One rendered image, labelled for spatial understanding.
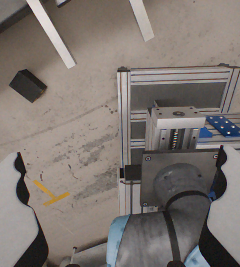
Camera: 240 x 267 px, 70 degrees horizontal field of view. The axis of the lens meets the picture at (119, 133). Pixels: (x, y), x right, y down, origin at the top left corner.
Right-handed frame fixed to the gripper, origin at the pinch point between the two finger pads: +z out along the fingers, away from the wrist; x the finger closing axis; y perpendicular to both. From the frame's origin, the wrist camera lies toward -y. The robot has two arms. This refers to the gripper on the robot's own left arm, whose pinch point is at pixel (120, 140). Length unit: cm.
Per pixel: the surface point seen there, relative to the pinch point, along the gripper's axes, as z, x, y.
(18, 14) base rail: 63, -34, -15
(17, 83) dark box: 120, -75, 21
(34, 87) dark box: 120, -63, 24
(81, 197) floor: 132, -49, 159
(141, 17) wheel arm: 45.6, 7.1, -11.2
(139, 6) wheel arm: 45.6, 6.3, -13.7
